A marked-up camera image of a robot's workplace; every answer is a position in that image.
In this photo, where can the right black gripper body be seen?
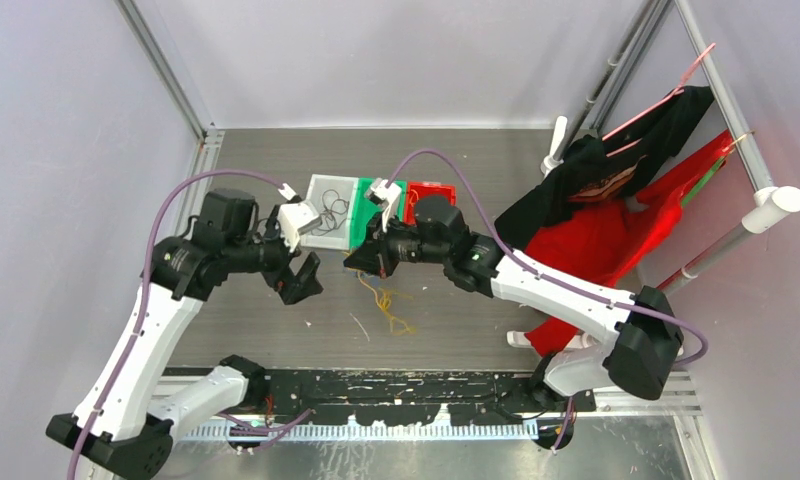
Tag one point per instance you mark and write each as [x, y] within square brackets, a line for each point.
[391, 245]

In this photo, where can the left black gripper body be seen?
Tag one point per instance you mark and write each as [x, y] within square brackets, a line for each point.
[276, 257]

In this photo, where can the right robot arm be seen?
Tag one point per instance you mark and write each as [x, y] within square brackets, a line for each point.
[636, 343]

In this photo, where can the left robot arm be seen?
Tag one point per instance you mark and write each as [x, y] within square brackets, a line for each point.
[119, 427]

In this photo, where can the green plastic bin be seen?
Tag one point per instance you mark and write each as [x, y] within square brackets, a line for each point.
[362, 211]

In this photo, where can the red plastic bin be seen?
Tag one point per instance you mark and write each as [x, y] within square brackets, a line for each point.
[418, 190]

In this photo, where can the white plastic bin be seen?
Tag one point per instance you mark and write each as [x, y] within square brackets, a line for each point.
[333, 197]

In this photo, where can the red shirt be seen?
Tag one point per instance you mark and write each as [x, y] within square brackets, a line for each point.
[604, 241]

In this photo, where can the white rack base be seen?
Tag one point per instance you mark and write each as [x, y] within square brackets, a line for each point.
[518, 339]

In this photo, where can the black shirt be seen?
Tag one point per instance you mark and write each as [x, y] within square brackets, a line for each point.
[595, 170]

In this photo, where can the green hanger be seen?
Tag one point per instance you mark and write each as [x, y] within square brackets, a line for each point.
[712, 158]

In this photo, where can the pink hanger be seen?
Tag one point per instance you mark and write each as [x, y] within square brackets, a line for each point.
[677, 90]

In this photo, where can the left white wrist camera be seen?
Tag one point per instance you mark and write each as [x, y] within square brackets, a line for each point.
[296, 220]

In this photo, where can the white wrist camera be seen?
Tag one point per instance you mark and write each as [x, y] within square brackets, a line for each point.
[386, 196]
[296, 220]

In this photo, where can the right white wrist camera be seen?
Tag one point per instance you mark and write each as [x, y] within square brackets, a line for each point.
[386, 196]

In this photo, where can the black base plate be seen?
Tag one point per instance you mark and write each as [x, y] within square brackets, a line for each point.
[396, 398]

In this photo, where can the white rack post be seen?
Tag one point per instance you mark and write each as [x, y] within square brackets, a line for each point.
[553, 158]

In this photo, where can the metal clothes rail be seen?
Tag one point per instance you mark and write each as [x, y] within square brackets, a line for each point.
[772, 203]

